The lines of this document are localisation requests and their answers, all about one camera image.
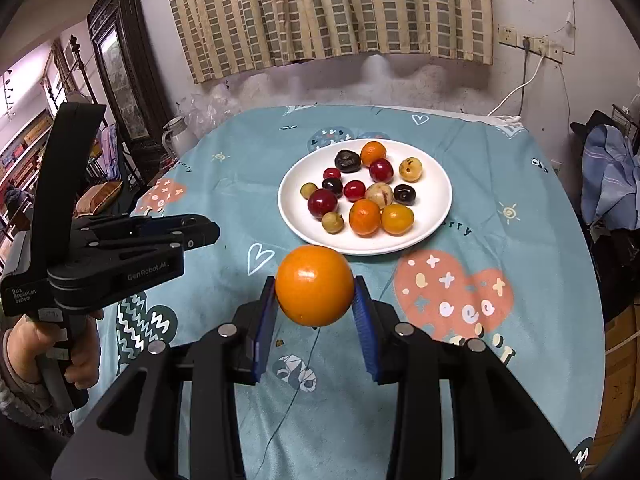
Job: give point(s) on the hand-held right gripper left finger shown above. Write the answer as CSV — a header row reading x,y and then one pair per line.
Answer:
x,y
264,330

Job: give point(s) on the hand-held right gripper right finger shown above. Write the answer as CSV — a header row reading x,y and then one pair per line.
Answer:
x,y
367,340

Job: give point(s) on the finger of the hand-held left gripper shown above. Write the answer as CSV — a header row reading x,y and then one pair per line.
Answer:
x,y
115,221
200,232

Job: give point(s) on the large mandarin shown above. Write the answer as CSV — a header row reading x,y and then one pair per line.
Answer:
x,y
315,285

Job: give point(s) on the medium mandarin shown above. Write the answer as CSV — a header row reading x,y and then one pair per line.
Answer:
x,y
364,217

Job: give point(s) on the tan longan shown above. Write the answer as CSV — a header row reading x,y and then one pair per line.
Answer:
x,y
332,222

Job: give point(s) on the dark red cherry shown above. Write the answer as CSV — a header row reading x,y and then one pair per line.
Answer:
x,y
332,173
332,186

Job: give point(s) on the bright red cherry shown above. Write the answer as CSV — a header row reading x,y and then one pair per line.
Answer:
x,y
354,189

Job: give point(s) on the white oval plate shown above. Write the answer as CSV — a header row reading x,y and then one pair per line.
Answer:
x,y
432,195

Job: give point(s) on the dark brown passion fruit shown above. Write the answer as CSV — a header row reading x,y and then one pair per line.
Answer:
x,y
347,160

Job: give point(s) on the pale yellow round fruit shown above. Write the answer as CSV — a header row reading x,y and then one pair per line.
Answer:
x,y
411,169

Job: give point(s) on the small smooth orange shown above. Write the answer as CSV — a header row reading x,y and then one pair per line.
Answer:
x,y
373,153

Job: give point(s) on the person's left forearm grey sleeve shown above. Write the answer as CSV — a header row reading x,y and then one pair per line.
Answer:
x,y
15,400

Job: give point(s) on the person's left hand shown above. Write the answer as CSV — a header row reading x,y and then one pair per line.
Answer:
x,y
82,355

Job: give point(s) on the brown cushion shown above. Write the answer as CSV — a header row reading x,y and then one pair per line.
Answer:
x,y
100,197

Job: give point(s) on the teal printed tablecloth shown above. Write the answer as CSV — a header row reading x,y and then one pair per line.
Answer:
x,y
225,210

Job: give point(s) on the wooden bookshelf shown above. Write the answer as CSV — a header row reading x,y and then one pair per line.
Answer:
x,y
25,145

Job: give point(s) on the white jug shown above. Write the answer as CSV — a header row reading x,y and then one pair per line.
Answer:
x,y
177,135

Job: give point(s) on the dark carved wooden cabinet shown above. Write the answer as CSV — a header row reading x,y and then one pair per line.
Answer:
x,y
125,85

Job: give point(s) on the clear plastic bag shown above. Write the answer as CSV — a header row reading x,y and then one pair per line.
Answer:
x,y
210,110

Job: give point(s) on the smooth orange kumquat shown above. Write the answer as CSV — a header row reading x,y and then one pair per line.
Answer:
x,y
397,219

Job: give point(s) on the large red plum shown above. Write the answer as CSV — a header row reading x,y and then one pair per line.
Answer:
x,y
322,203

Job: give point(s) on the dark wooden coat stand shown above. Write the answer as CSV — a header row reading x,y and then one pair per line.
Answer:
x,y
76,52

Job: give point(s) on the beige speckled fruit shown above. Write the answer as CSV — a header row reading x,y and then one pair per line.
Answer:
x,y
378,193

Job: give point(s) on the dark purple grape on plate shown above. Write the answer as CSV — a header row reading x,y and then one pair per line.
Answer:
x,y
404,194

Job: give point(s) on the checked beige curtain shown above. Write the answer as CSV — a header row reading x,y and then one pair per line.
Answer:
x,y
325,5

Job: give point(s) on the blue clothes pile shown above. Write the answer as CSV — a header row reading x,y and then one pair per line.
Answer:
x,y
610,175

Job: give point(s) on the black hat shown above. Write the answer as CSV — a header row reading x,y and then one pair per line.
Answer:
x,y
597,120

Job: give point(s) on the wide white wall socket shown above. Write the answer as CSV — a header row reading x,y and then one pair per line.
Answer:
x,y
542,49

